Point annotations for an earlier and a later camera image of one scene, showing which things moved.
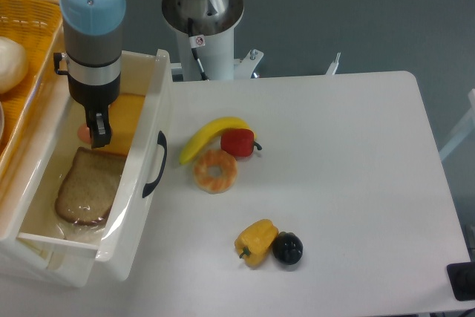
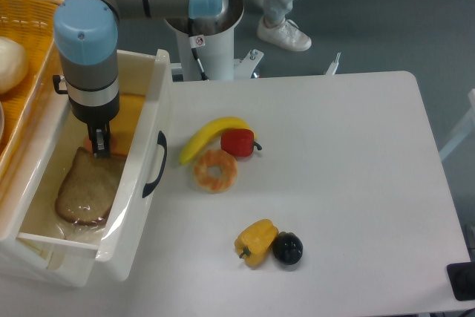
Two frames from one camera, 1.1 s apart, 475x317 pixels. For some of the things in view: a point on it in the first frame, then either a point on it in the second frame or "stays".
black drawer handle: x=162 y=141 stays
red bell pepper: x=239 y=142 stays
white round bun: x=14 y=64 stays
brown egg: x=84 y=134 → x=87 y=144
